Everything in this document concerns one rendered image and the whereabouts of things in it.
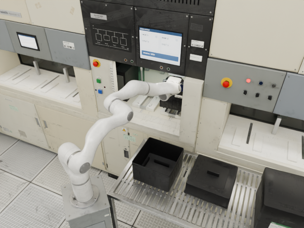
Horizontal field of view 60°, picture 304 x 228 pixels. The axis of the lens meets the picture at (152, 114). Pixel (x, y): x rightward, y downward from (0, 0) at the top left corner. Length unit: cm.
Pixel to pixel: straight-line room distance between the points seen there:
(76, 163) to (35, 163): 179
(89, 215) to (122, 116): 68
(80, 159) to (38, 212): 142
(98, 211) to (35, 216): 112
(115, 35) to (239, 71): 83
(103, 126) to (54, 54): 91
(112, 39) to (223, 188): 123
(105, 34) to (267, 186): 139
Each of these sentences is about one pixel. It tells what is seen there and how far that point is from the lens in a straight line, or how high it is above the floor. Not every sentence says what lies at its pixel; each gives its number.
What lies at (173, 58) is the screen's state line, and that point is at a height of 151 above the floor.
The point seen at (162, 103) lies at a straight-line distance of 216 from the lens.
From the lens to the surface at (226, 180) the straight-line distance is 185.
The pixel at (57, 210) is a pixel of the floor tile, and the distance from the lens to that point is 282.
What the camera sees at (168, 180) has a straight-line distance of 175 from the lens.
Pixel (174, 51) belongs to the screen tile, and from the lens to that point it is 170.
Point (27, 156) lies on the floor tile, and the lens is 341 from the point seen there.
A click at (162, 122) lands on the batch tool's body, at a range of 218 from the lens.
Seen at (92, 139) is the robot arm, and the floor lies 122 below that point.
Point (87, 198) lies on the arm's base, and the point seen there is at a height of 80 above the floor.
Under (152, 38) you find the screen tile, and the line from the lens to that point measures 172.
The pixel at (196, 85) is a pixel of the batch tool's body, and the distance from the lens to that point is 170.
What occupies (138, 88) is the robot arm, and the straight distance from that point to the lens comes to 161.
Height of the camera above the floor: 227
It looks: 38 degrees down
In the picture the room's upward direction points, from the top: straight up
